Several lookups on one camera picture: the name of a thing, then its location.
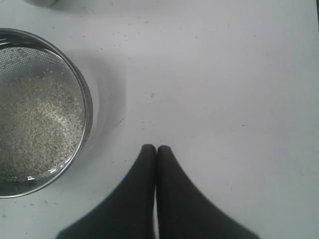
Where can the stainless steel cup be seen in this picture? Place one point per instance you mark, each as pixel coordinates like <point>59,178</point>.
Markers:
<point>41,3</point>

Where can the white coarse grains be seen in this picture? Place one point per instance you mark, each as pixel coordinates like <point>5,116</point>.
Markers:
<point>41,122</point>

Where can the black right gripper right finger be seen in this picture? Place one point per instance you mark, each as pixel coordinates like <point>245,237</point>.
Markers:
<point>184,212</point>

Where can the round steel mesh sieve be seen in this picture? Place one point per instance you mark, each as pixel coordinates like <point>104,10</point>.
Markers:
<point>23,55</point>

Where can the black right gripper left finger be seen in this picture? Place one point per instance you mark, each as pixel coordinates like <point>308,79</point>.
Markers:
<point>127,213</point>

